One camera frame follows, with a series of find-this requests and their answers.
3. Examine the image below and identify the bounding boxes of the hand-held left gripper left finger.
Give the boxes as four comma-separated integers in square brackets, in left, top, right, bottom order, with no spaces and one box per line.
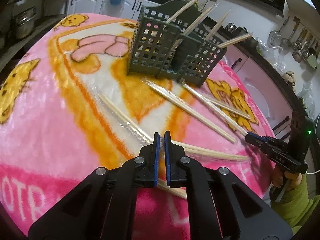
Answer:
[27,132,160,240]

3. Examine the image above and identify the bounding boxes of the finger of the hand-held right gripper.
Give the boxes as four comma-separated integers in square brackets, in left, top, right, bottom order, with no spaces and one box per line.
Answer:
[246,139,275,153]
[244,133,278,145]

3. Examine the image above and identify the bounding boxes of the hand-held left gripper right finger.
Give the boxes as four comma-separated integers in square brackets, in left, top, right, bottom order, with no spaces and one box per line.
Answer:
[164,130,293,240]

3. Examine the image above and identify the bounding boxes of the single chopstick pair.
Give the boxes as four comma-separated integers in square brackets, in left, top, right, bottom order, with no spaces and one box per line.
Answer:
[181,83,249,137]
[160,137,249,162]

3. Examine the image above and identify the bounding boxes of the bunch of wooden chopsticks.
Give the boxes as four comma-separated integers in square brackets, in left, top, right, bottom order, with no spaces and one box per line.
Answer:
[98,0,253,200]

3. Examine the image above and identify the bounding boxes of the dark green utensil basket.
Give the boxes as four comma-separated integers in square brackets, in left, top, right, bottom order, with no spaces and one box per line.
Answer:
[127,1,227,88]

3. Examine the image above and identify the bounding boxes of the person's right forearm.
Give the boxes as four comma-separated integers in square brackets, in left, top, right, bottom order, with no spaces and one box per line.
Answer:
[271,174,320,232]

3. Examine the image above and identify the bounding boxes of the person's right hand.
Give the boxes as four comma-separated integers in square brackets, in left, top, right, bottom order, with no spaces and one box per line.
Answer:
[274,169,303,189]

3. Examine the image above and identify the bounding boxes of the brown lumpy bundle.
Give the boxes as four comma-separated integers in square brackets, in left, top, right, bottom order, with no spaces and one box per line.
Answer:
[285,71,297,85]

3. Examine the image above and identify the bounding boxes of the clear plastic bag with vegetables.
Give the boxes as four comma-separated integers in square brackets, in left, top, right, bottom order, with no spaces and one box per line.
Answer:
[255,37,288,71]

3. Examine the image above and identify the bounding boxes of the pink printed blanket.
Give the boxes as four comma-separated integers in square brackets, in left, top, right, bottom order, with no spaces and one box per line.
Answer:
[0,12,278,240]

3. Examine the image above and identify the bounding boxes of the row of hanging ladles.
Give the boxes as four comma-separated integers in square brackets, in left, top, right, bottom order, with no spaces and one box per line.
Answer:
[269,17,320,65]

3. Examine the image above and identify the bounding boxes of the stacked steel pots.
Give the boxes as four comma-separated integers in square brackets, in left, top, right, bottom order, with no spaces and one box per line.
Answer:
[10,7,38,39]

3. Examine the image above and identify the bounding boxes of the metal shelf table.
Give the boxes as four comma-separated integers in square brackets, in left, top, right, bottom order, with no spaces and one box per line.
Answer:
[0,0,70,48]

